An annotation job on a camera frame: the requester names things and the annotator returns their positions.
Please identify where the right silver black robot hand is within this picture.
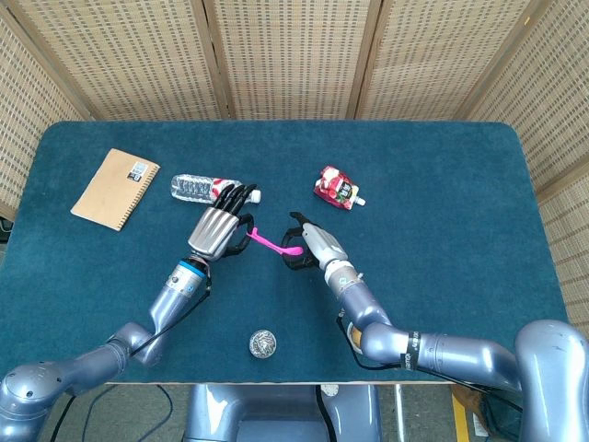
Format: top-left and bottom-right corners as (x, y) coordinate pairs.
(279, 212), (349, 273)

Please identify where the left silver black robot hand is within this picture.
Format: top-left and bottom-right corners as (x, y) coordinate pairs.
(187, 182), (258, 262)

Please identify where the clear plastic water bottle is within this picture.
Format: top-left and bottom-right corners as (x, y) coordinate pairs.
(170, 173), (262, 208)

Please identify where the red spouted juice pouch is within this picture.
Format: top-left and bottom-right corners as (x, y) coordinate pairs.
(314, 165), (368, 212)

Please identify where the blue felt table cover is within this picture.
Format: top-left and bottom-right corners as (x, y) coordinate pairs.
(0, 120), (580, 386)

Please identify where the brown spiral notebook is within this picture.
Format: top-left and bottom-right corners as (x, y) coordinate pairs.
(70, 147), (161, 233)

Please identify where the silver embossed round tin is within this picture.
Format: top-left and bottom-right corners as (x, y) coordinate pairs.
(248, 329), (278, 359)

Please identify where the blue-grey robot torso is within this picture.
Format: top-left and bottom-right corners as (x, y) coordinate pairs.
(182, 384), (383, 442)

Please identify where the white table leg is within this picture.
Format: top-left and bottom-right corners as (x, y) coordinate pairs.
(393, 384), (409, 442)

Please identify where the woven bamboo screen panel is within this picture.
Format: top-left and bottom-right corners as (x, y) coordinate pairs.
(202, 0), (383, 122)
(345, 0), (553, 122)
(459, 0), (589, 340)
(0, 8), (93, 222)
(8, 0), (231, 122)

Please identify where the brown paper bag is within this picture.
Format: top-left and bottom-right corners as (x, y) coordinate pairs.
(453, 384), (484, 415)

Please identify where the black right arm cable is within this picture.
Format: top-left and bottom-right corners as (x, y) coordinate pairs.
(334, 308), (525, 412)

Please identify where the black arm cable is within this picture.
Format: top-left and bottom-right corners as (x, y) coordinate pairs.
(48, 283), (214, 442)
(334, 308), (525, 412)

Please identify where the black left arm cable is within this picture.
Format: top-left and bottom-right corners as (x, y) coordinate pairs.
(48, 283), (214, 442)

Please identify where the black velcro strap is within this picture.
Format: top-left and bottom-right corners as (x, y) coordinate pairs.
(400, 330), (422, 371)

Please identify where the black torso cable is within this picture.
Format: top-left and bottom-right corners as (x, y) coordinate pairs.
(315, 385), (340, 442)

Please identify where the blue floor cable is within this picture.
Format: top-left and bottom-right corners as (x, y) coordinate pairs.
(85, 384), (175, 442)

